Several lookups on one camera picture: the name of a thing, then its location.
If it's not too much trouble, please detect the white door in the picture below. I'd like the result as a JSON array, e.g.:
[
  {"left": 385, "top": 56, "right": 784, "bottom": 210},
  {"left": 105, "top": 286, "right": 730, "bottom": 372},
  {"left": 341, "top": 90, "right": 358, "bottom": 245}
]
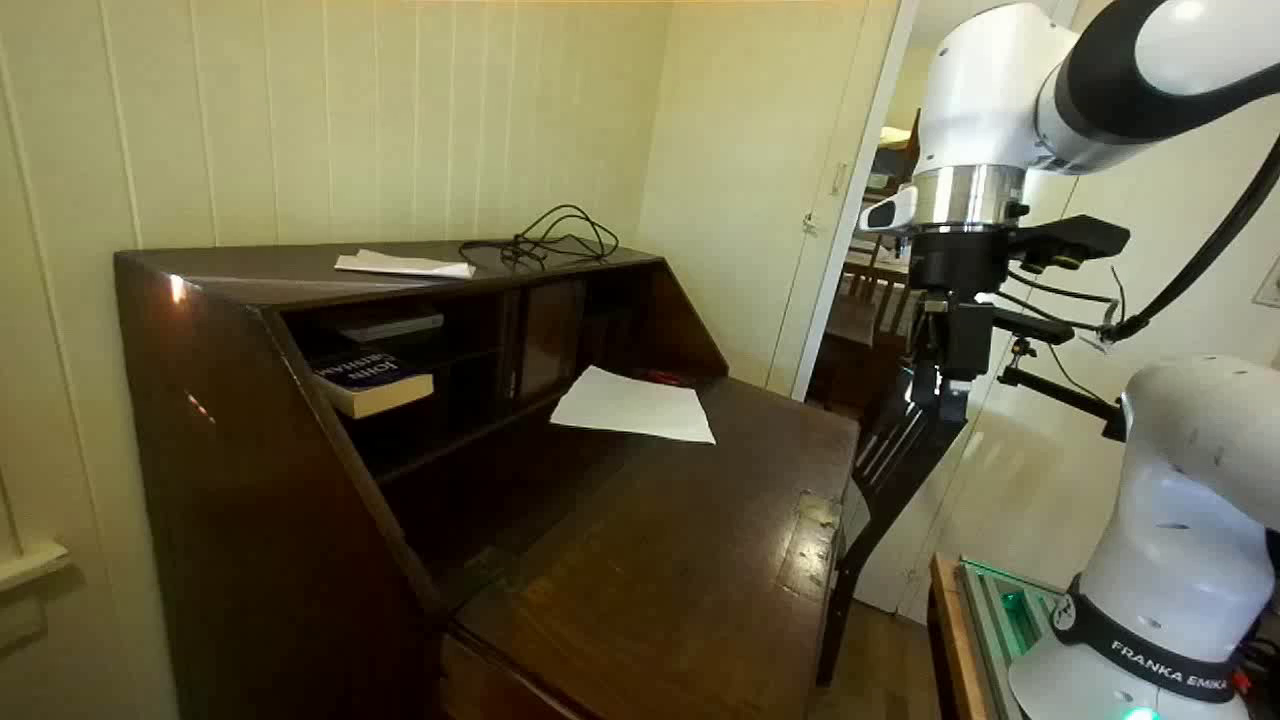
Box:
[{"left": 637, "top": 0, "right": 924, "bottom": 405}]

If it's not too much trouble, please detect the white window ledge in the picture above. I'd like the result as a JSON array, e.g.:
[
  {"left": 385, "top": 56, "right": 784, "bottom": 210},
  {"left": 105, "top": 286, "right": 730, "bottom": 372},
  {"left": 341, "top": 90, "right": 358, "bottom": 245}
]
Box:
[{"left": 0, "top": 536, "right": 76, "bottom": 598}]

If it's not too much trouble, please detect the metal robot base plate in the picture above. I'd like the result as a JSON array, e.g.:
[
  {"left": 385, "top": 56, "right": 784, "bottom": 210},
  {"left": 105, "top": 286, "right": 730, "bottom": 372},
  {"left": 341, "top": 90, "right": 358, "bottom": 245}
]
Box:
[{"left": 954, "top": 556, "right": 1084, "bottom": 720}]

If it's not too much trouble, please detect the flat black box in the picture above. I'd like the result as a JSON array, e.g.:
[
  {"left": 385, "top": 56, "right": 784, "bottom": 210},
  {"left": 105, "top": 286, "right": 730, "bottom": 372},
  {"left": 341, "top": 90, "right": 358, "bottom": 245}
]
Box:
[{"left": 333, "top": 309, "right": 451, "bottom": 348}]

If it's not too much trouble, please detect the large white paper sheet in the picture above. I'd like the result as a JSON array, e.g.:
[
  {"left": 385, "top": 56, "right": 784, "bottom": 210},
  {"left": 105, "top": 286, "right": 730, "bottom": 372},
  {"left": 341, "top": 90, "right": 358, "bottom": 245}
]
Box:
[{"left": 545, "top": 364, "right": 719, "bottom": 446}]

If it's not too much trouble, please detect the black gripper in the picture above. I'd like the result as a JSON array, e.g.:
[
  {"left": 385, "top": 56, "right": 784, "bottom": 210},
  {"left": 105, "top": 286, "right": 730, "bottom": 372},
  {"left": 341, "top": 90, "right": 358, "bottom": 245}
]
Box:
[{"left": 907, "top": 253, "right": 1003, "bottom": 433}]

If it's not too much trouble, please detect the small white folded paper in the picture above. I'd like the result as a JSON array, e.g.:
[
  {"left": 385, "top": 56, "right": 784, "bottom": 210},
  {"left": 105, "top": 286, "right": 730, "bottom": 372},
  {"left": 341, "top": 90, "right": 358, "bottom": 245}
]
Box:
[{"left": 333, "top": 245, "right": 478, "bottom": 283}]

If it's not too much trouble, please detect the dark wooden secretary desk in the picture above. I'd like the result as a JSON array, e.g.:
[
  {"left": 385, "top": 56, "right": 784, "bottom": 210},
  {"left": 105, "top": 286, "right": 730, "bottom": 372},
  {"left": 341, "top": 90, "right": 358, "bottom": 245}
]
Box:
[{"left": 111, "top": 237, "right": 862, "bottom": 720}]

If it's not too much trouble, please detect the light wooden robot table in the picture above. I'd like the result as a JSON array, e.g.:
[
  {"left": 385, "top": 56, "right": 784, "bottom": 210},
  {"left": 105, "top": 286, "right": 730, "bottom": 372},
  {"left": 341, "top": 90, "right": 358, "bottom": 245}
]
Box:
[{"left": 927, "top": 552, "right": 1003, "bottom": 720}]

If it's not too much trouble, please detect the dark book with pale pages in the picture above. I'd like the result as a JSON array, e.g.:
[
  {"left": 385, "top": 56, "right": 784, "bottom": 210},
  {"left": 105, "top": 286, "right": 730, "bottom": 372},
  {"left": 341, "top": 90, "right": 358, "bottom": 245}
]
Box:
[{"left": 316, "top": 348, "right": 438, "bottom": 423}]

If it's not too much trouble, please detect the coiled black cable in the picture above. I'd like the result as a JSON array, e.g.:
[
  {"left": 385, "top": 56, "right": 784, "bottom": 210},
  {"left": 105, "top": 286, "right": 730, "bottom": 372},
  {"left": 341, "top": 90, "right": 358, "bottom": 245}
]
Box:
[{"left": 456, "top": 201, "right": 622, "bottom": 272}]

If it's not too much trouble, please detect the dark wooden chair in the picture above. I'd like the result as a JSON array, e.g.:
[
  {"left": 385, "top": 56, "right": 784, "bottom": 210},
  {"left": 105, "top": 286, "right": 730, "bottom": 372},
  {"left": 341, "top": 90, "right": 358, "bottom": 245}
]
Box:
[{"left": 813, "top": 375, "right": 969, "bottom": 691}]

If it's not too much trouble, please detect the black camera on stand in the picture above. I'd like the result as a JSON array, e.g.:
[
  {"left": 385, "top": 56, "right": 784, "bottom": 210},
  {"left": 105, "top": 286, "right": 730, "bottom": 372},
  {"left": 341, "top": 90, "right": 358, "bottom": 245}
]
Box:
[{"left": 993, "top": 304, "right": 1133, "bottom": 446}]

